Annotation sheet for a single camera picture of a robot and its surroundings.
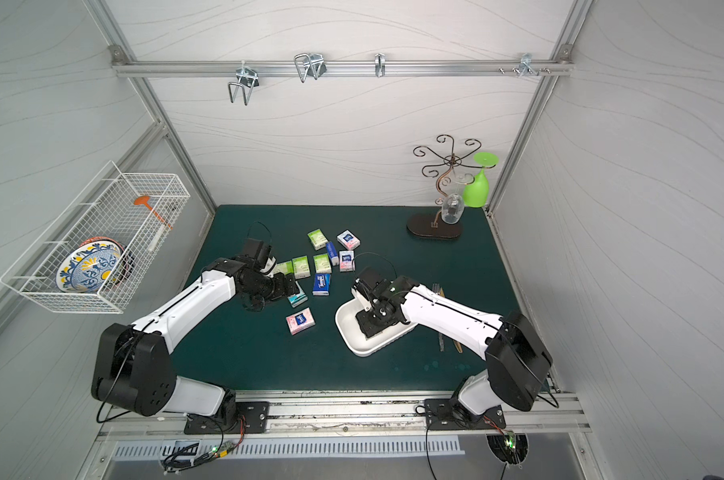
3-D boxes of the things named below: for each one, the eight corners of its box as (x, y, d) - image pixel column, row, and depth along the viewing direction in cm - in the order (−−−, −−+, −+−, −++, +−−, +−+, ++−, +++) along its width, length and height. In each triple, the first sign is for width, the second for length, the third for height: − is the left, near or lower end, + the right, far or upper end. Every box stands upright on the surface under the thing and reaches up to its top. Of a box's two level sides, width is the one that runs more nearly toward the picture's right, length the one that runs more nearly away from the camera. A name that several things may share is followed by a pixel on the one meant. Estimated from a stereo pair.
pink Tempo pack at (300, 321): (291, 336, 88) (290, 333, 87) (286, 320, 92) (284, 317, 90) (316, 325, 91) (315, 322, 89) (310, 309, 94) (309, 306, 92)
